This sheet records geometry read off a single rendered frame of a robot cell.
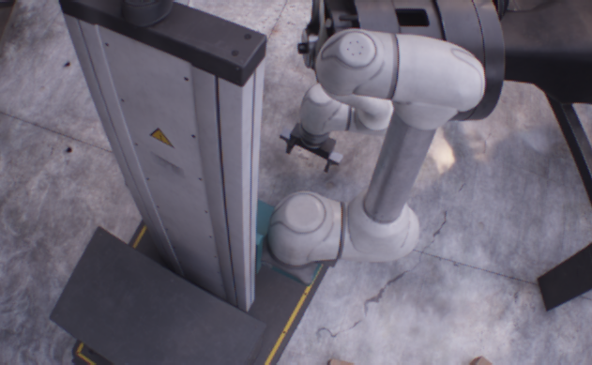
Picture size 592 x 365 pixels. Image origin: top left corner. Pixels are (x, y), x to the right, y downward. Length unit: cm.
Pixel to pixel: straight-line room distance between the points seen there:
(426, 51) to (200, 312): 90
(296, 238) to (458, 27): 81
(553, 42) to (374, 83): 121
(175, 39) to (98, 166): 201
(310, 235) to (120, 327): 59
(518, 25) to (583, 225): 133
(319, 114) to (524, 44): 88
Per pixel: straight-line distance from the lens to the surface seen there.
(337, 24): 170
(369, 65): 97
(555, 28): 214
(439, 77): 103
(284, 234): 145
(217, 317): 152
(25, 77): 316
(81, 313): 159
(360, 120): 155
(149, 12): 71
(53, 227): 264
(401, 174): 126
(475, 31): 177
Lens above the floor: 233
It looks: 65 degrees down
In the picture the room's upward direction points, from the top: 12 degrees clockwise
